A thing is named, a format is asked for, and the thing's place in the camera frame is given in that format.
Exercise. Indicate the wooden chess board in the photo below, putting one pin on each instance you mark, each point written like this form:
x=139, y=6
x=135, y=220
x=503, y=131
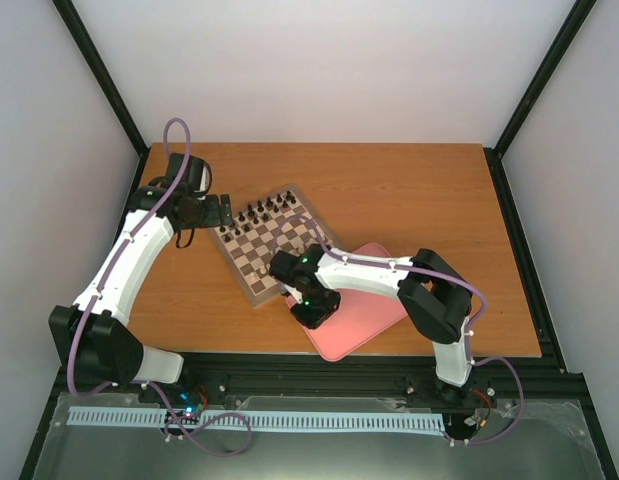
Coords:
x=299, y=225

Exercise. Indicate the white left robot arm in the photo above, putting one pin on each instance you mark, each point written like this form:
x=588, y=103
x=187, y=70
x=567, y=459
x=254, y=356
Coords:
x=92, y=335

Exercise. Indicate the light blue cable duct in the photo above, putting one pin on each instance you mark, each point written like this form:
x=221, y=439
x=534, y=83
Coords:
x=262, y=421

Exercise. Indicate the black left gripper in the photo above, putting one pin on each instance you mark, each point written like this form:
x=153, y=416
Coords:
x=214, y=217

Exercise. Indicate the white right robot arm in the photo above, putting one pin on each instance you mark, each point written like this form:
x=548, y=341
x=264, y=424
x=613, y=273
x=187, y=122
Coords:
x=434, y=297

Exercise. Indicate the pink plastic tray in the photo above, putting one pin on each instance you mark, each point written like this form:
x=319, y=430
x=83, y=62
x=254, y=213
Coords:
x=359, y=320

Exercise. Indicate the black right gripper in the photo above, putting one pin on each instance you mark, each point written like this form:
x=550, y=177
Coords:
x=312, y=321

